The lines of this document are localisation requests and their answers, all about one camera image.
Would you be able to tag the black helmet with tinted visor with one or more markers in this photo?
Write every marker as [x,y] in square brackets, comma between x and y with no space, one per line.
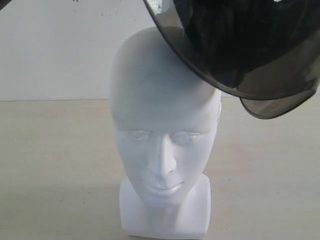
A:
[265,52]

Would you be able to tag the white mannequin head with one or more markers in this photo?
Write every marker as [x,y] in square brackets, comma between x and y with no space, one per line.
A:
[165,119]

